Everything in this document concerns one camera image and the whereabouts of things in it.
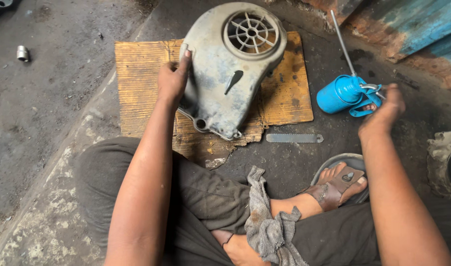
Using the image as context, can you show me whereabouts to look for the rusty blue metal panel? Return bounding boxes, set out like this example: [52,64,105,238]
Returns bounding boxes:
[303,0,451,93]

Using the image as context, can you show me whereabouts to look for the person's dark trousers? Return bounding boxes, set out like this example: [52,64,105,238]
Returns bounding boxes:
[76,137,451,266]

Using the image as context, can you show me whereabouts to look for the dirty grey metal casing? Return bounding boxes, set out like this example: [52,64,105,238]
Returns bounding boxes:
[427,130,451,202]

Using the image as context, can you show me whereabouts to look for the brown cardboard sheet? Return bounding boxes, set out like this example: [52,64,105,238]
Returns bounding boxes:
[115,31,314,170]

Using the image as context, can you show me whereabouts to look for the grey rag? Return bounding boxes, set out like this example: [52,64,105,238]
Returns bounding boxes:
[244,166,309,266]

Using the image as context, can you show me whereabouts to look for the person's left hand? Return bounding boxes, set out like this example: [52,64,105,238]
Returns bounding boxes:
[157,50,192,105]

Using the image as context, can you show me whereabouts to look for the person's foot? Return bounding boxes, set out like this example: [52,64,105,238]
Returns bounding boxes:
[270,161,368,220]
[211,229,272,266]

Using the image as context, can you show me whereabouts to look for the grey engine fan cover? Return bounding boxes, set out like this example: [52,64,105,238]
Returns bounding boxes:
[177,2,287,142]

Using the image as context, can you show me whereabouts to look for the person's right hand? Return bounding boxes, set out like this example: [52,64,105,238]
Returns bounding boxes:
[359,83,406,139]

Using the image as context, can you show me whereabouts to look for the flat metal blade piece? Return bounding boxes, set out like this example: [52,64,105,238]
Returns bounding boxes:
[266,133,324,144]

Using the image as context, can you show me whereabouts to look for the blue oil can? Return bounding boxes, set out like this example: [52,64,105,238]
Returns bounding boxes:
[316,10,387,118]

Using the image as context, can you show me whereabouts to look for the brown leather sandal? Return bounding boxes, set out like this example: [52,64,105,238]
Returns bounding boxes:
[303,166,365,212]

